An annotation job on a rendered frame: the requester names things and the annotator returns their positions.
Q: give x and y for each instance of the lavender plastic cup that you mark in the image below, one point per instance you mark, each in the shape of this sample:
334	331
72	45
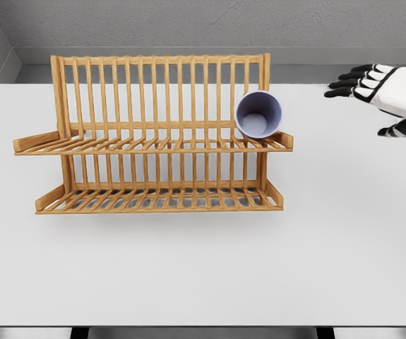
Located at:
258	113

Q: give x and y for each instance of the wooden two-tier dish rack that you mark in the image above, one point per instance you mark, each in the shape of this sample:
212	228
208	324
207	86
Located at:
153	141

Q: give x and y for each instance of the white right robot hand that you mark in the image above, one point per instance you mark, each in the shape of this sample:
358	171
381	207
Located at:
402	93

